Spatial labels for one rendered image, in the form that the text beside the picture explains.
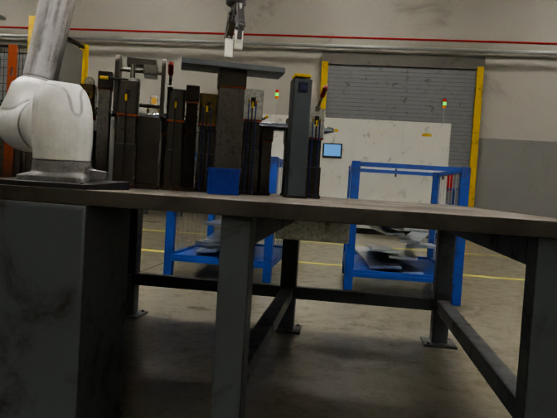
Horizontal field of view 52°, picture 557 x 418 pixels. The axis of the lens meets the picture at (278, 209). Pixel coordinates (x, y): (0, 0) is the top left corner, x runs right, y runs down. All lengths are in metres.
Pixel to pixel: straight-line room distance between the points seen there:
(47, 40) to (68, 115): 0.33
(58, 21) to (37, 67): 0.15
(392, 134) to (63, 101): 8.76
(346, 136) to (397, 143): 0.88
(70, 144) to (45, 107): 0.12
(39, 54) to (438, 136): 8.82
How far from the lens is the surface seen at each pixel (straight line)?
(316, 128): 2.29
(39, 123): 1.66
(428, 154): 10.16
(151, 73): 2.21
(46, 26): 1.90
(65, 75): 5.69
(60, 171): 1.64
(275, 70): 2.09
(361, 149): 10.07
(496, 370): 1.89
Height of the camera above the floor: 0.74
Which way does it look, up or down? 2 degrees down
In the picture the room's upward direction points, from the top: 4 degrees clockwise
